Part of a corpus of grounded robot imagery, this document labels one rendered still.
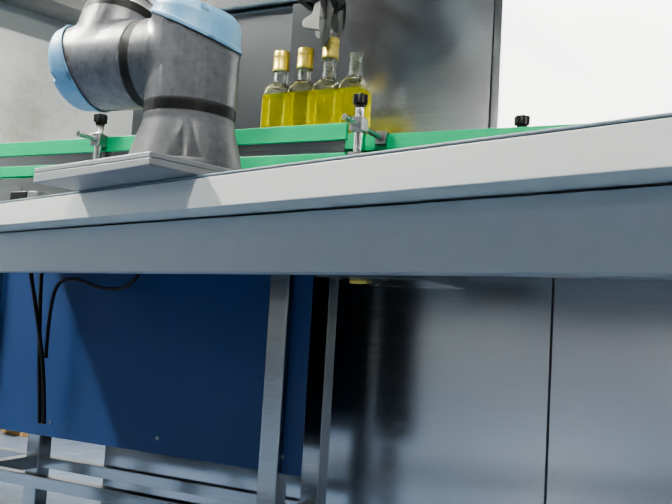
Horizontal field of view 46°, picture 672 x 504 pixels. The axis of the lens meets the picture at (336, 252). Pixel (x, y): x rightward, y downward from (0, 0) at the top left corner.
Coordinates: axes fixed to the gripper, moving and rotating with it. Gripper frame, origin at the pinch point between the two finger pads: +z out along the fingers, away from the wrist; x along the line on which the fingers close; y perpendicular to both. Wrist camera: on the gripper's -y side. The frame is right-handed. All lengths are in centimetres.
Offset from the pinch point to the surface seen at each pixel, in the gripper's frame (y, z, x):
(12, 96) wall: 303, -64, -189
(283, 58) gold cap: 10.5, 2.5, 0.9
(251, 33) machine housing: 29.3, -10.7, -15.4
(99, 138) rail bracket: 45, 21, 16
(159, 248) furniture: -13, 49, 66
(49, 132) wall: 296, -48, -212
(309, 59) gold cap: 4.4, 3.3, 0.9
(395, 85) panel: -9.6, 6.0, -12.1
